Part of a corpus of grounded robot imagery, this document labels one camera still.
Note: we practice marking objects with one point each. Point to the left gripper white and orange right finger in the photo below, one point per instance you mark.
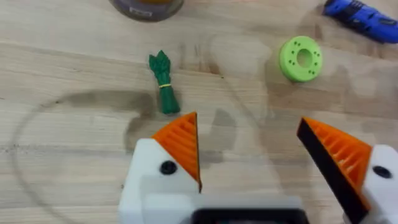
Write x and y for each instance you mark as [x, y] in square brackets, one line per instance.
[348, 158]

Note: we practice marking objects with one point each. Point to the left gripper white and orange left finger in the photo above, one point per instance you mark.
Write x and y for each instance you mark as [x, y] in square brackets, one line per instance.
[174, 149]

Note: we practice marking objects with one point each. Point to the blue electric screwdriver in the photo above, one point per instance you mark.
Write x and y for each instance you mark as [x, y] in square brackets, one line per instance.
[363, 18]

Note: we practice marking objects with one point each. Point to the green toy asparagus bundle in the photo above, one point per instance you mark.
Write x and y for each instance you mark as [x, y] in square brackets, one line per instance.
[164, 84]

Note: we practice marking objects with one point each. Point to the green disc with holes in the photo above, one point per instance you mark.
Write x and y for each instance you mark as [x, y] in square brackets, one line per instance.
[300, 59]

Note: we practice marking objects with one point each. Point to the grey toy tub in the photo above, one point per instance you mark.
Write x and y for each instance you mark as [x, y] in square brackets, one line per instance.
[146, 8]

